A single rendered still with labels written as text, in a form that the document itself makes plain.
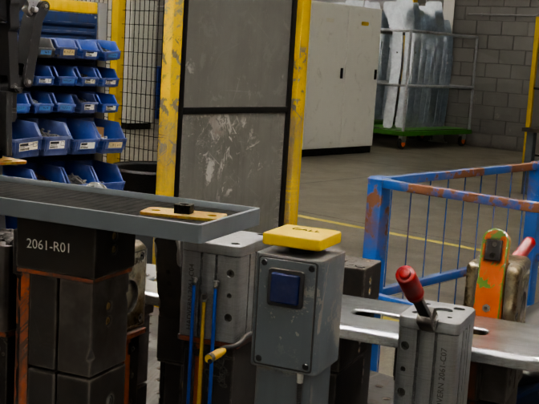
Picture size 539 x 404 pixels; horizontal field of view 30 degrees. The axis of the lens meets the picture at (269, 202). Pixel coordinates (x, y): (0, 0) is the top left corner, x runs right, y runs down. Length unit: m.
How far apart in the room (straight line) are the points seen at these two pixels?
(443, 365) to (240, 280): 0.25
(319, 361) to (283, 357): 0.03
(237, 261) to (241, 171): 3.72
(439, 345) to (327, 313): 0.17
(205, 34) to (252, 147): 0.65
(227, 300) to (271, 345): 0.20
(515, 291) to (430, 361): 0.34
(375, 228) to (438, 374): 2.21
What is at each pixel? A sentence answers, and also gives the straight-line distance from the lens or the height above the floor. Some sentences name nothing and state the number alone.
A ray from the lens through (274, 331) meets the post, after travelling 0.97.
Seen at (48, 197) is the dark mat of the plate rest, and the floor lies 1.16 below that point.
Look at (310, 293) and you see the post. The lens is 0.95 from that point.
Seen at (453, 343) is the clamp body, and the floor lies 1.04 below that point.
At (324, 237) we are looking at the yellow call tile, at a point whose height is 1.16.
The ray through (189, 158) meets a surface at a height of 0.83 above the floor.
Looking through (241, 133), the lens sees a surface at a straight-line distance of 4.82.
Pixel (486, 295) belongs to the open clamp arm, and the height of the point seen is 1.02.
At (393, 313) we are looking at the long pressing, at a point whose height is 1.00.
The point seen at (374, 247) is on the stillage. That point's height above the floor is 0.72.
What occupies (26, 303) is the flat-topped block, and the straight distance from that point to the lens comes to 1.11.
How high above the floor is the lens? 1.33
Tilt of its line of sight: 9 degrees down
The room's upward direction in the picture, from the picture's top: 3 degrees clockwise
